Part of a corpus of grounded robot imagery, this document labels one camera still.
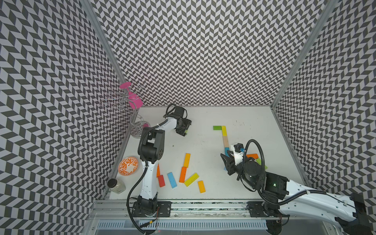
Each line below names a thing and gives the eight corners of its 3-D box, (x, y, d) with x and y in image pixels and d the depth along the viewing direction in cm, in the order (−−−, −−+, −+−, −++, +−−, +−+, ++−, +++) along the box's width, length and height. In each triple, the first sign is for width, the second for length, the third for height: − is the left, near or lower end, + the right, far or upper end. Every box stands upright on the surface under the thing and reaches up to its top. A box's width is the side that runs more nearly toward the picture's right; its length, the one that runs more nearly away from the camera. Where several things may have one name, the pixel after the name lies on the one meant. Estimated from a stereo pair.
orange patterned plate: (119, 176, 85) (115, 174, 81) (124, 160, 92) (121, 156, 88) (135, 176, 85) (132, 174, 81) (139, 160, 92) (137, 156, 88)
